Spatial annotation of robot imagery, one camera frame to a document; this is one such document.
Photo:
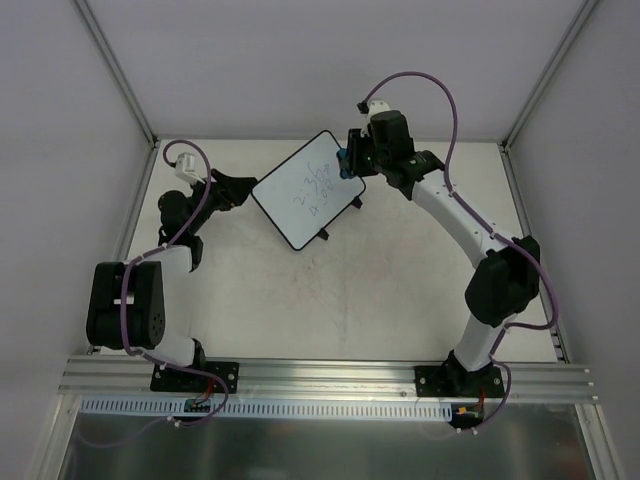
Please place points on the left table edge rail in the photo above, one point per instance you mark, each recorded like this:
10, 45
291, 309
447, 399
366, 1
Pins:
125, 245

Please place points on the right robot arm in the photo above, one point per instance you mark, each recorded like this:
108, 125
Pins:
505, 280

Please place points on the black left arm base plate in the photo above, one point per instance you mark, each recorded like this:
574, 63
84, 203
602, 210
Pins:
174, 381

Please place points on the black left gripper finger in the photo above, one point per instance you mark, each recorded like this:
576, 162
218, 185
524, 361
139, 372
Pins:
236, 197
233, 184

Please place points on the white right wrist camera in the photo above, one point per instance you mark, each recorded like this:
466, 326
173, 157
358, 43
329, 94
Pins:
373, 107

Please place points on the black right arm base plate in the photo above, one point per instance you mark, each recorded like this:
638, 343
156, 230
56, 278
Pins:
438, 381

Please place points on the white whiteboard with black frame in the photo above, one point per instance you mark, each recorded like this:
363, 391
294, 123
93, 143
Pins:
305, 193

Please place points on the left aluminium frame post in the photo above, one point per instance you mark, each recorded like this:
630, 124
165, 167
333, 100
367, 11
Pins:
99, 38

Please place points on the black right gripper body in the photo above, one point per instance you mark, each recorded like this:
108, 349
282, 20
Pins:
354, 153

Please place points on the blue whiteboard eraser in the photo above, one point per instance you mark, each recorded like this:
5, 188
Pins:
342, 158

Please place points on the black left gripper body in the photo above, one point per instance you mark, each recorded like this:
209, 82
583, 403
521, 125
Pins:
220, 188

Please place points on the aluminium frame post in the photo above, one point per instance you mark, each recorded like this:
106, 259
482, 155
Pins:
550, 69
99, 38

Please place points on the right aluminium frame post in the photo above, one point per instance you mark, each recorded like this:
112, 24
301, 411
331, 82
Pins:
550, 69

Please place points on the white slotted cable duct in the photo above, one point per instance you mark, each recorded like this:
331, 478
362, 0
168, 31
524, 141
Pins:
269, 408

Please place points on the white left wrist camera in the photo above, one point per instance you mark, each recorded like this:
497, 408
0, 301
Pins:
185, 169

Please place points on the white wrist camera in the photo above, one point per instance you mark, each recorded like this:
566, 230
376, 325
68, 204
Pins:
373, 107
185, 169

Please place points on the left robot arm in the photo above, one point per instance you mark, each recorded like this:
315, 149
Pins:
127, 308

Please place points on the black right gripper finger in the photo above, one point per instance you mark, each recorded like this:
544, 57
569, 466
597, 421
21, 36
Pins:
363, 164
355, 142

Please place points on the aluminium mounting rail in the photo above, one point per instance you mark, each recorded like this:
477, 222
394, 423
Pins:
547, 383

